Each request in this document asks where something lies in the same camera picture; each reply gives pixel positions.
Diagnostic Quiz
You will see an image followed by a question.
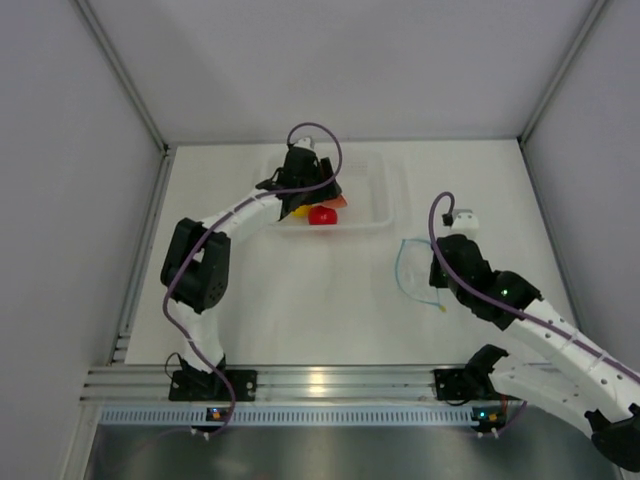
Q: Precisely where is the white slotted cable duct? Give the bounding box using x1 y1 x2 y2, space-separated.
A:
99 405 488 427

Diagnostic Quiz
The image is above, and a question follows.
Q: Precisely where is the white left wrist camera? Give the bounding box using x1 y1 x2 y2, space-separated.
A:
292 136 316 151

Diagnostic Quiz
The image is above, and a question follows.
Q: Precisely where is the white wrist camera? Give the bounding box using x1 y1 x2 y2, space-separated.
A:
442 209 480 240
292 136 316 151

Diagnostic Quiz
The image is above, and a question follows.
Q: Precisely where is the clear zip top bag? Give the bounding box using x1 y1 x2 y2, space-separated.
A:
394 238 447 313

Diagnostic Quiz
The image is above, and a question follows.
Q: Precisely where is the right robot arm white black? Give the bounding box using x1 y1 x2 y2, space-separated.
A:
429 233 639 472

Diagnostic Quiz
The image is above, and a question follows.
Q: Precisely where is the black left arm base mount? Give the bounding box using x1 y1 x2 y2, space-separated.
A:
168 369 257 402

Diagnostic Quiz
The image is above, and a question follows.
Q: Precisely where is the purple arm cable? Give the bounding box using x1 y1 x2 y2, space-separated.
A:
163 122 344 426
427 192 640 386

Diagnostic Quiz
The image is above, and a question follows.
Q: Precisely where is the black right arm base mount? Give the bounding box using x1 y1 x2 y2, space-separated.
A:
433 368 487 406

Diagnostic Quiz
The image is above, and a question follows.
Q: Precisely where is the aluminium mounting rail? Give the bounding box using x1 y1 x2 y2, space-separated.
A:
80 364 446 404

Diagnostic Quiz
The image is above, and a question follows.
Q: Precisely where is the yellow fake apple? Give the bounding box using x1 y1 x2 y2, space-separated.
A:
291 205 312 218

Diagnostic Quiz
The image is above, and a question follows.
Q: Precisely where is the red fake apple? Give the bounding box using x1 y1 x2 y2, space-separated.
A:
307 205 338 226

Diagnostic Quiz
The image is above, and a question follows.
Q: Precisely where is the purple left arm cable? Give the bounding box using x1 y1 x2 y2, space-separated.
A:
163 122 344 426

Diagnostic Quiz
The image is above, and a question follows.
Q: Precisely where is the white perforated plastic basket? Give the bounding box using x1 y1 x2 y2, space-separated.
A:
268 148 395 233

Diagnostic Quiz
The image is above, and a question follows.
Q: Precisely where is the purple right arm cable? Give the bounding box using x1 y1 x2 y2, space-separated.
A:
427 192 640 386

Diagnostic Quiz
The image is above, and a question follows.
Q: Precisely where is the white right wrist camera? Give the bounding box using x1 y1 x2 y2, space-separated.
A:
442 209 480 240

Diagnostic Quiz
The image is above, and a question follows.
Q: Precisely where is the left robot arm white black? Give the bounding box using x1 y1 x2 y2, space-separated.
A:
161 137 344 400

